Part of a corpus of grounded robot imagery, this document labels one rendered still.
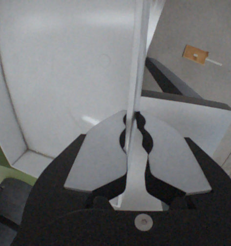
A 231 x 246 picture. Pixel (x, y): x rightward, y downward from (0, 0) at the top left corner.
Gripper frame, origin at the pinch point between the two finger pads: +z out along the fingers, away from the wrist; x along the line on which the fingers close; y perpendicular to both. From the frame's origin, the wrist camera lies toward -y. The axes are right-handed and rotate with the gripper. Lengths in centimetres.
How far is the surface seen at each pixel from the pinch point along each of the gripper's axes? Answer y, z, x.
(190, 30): -13, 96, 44
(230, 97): 32, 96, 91
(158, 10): -10.0, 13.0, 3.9
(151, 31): -6.9, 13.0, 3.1
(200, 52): 0, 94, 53
